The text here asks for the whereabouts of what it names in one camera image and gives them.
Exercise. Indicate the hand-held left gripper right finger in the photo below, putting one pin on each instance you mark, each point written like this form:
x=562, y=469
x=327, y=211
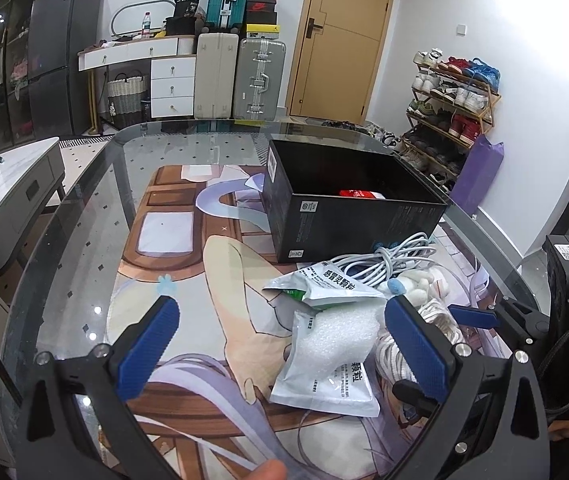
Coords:
x=417, y=347

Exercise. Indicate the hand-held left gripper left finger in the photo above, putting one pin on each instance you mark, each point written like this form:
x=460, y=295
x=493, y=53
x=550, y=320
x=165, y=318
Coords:
x=149, y=347

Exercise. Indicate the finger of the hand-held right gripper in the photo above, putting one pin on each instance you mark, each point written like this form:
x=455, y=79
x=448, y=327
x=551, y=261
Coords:
x=471, y=316
x=409, y=392

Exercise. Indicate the white plush toy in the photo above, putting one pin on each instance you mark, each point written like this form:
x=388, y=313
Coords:
x=424, y=285

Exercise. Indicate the white silver medicine packet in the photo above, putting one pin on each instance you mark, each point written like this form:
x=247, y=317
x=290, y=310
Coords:
x=344, y=390

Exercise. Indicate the white green medicine packet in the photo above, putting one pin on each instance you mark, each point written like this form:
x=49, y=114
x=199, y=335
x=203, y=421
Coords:
x=337, y=280

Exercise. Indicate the black cardboard box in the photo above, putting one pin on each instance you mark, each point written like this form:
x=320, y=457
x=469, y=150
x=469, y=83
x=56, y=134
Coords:
x=324, y=220

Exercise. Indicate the person's left hand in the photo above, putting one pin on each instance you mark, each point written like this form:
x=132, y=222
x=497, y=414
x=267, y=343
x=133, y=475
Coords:
x=267, y=471

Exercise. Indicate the printed table mat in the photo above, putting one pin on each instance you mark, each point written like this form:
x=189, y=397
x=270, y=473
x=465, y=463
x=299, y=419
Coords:
x=189, y=270

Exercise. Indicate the purple bag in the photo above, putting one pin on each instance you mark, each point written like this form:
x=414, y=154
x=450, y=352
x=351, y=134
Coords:
x=479, y=175

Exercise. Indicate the red packet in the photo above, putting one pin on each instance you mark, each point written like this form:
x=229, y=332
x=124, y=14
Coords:
x=362, y=194

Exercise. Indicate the shoe rack with shoes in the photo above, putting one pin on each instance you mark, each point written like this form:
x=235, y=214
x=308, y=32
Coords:
x=459, y=125

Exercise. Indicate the pile of sandals and shoes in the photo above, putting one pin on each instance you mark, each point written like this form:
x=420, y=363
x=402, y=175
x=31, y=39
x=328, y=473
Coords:
x=364, y=129

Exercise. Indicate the grey marble top cabinet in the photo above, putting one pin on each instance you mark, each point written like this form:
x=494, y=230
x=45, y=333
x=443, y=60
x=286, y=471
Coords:
x=14, y=175

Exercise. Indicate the woven laundry basket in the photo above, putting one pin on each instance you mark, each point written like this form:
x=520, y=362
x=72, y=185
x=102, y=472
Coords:
x=125, y=100

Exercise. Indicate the white dresser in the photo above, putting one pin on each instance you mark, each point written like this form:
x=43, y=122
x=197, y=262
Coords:
x=172, y=80

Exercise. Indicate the beige suitcase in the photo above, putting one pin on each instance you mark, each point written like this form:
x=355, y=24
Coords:
x=216, y=75

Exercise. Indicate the wooden door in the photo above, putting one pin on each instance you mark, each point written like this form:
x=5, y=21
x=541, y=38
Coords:
x=344, y=60

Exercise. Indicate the silver suitcase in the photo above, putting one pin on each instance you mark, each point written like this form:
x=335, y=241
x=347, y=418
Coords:
x=259, y=80

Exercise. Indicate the dark grey refrigerator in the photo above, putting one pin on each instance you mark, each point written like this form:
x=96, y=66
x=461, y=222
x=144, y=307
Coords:
x=59, y=60

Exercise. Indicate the dark glass display cabinet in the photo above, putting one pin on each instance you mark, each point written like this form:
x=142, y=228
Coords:
x=12, y=60

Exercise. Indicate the clear water bottle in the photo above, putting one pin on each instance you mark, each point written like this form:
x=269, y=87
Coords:
x=146, y=25

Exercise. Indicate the black bag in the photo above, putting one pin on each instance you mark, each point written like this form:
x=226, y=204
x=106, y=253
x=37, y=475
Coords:
x=184, y=15

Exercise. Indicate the yellow black shoe box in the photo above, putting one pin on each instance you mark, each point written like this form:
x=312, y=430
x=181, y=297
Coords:
x=263, y=31

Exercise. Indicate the oval mirror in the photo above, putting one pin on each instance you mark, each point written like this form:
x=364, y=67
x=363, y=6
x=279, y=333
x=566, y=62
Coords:
x=134, y=6

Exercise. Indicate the plain black shoe box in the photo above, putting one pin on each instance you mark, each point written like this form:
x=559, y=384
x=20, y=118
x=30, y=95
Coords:
x=262, y=18

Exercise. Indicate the black red logo shoe box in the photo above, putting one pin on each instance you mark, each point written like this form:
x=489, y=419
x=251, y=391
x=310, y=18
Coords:
x=262, y=7

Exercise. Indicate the white light switch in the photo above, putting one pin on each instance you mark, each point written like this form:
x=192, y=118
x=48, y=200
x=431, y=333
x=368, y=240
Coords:
x=460, y=29

